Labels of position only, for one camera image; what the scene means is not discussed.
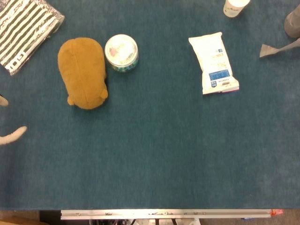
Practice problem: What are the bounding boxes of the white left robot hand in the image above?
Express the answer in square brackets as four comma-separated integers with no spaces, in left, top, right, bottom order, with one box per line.
[0,93,28,146]

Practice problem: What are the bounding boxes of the brown plush toy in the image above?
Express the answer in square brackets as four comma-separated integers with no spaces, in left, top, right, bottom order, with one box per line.
[57,37,109,110]

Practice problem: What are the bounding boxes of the black white striped packaged cloth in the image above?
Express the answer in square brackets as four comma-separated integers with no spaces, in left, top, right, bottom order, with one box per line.
[0,0,65,76]

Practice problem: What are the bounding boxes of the round food cup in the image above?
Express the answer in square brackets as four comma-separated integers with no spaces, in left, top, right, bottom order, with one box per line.
[104,34,139,74]

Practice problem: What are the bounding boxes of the teal felt table cover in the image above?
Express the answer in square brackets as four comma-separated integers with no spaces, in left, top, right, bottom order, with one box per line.
[0,0,300,211]

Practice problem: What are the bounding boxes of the white blue snack bag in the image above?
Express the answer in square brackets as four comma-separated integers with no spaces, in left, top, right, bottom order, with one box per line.
[188,31,240,96]

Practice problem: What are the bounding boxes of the white paper cup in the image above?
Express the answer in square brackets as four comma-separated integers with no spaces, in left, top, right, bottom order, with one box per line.
[223,0,251,18]

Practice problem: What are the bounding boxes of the grey flat fabric piece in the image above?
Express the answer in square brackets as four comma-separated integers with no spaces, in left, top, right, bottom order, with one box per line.
[259,38,300,59]

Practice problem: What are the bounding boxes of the orange red clip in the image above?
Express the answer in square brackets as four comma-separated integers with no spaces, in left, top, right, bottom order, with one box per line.
[269,209,284,218]

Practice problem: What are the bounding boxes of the aluminium table edge rail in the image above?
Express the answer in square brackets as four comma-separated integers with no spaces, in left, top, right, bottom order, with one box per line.
[60,208,274,220]

